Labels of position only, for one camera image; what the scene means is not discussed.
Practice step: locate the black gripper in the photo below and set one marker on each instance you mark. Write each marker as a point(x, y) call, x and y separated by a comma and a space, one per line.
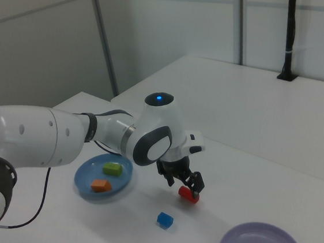
point(176, 165)

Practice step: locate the red cylinder block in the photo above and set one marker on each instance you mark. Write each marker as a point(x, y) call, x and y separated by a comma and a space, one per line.
point(185, 193)

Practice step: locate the blue block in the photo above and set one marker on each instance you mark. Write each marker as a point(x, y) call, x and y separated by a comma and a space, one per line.
point(164, 219)

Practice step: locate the green block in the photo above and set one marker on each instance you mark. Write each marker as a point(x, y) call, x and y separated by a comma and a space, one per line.
point(112, 169)

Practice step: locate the orange block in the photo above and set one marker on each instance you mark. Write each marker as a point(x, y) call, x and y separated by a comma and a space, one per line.
point(100, 185)

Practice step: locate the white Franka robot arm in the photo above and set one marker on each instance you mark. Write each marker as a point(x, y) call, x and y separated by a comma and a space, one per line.
point(33, 137)

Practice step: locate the blue plate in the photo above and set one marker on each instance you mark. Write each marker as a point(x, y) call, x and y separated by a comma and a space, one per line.
point(87, 174)

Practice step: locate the grey partition post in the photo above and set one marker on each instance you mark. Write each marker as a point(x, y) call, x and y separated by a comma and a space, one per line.
point(103, 34)
point(241, 28)

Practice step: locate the black camera pole with base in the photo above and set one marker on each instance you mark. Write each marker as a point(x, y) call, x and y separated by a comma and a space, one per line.
point(289, 39)

